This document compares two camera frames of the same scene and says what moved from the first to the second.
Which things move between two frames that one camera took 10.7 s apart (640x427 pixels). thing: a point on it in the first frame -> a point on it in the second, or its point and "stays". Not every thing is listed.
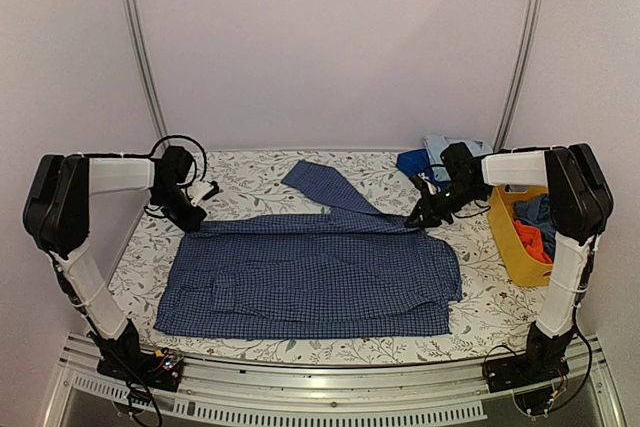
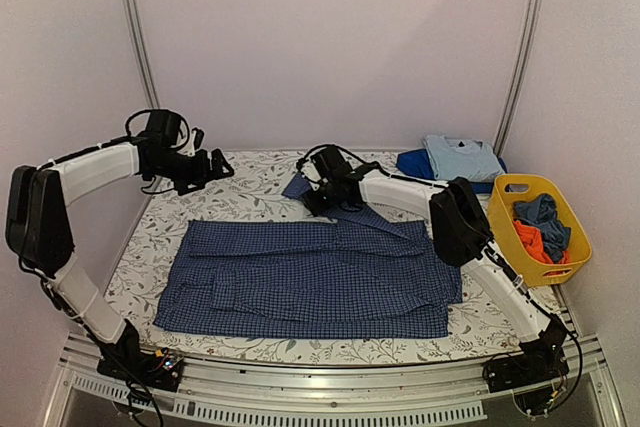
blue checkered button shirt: (350, 273) stays
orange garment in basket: (532, 240) stays
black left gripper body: (172, 205) -> (184, 172)
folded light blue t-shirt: (435, 143) stays
